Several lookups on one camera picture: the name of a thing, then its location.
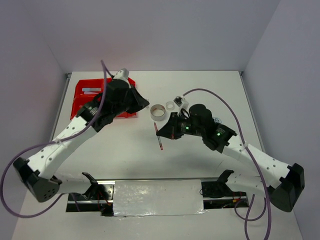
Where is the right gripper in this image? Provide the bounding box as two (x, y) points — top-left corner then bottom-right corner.
(157, 111), (204, 139)

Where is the red pen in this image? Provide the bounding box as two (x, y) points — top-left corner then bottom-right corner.
(153, 122), (164, 151)

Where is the pink highlighter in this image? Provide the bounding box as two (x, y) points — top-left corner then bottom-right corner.
(83, 91), (99, 95)

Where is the blue highlighter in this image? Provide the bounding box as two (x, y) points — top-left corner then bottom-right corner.
(82, 87), (102, 92)

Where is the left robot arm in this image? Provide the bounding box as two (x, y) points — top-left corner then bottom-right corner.
(13, 79), (150, 203)

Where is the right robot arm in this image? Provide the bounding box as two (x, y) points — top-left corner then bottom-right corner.
(156, 104), (305, 212)

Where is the large clear tape roll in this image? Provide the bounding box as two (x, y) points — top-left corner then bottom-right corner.
(150, 104), (166, 122)

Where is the small clear tape roll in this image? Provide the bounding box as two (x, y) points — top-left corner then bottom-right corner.
(165, 101), (175, 111)

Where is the blue round tub far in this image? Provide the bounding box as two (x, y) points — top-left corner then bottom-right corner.
(213, 117), (222, 124)

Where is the red compartment bin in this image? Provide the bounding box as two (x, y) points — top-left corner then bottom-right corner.
(70, 78), (136, 124)

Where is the silver foil sheet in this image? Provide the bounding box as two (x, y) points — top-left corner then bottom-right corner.
(113, 179), (205, 217)

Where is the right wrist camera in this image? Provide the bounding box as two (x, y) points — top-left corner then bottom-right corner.
(173, 96), (189, 109)

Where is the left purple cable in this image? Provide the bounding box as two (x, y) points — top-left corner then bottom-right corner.
(0, 59), (116, 219)

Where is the purple cable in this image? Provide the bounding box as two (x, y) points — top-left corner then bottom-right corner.
(181, 87), (272, 240)
(0, 59), (116, 219)

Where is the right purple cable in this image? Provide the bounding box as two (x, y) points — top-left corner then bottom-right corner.
(181, 87), (272, 240)

